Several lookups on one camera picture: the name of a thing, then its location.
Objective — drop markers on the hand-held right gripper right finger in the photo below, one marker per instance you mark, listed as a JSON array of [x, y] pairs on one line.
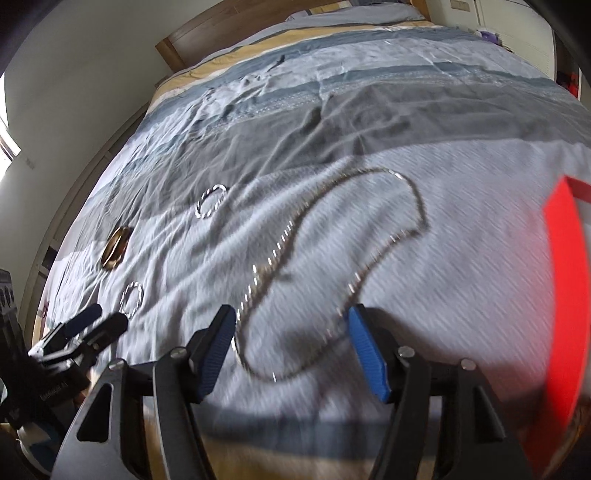
[[369, 355]]

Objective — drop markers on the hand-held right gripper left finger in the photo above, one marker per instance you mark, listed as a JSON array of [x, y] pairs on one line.
[[214, 355]]

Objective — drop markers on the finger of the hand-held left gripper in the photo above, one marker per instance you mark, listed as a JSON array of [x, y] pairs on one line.
[[85, 318], [108, 326]]

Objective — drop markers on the red cardboard box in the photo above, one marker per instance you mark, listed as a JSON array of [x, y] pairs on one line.
[[563, 300]]

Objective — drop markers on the brown tortoiseshell bangle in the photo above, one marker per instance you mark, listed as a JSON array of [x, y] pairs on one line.
[[111, 258]]

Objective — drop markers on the window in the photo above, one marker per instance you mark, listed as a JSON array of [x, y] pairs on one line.
[[7, 134]]

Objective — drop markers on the wooden bed headboard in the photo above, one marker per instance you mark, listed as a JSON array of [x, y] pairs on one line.
[[203, 39]]

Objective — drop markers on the red bag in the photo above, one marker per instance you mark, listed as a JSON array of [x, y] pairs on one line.
[[572, 83]]

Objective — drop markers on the blue grey pillow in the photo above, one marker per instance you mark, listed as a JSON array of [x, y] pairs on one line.
[[360, 13]]

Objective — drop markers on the purple box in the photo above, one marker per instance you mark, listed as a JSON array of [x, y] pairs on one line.
[[490, 34]]

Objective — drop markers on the white wardrobe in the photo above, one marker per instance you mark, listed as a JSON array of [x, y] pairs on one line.
[[517, 27]]

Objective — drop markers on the low white wall cabinet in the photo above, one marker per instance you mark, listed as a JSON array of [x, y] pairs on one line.
[[69, 203]]

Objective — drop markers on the wall switch plate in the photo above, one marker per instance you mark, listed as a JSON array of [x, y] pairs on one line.
[[459, 5]]

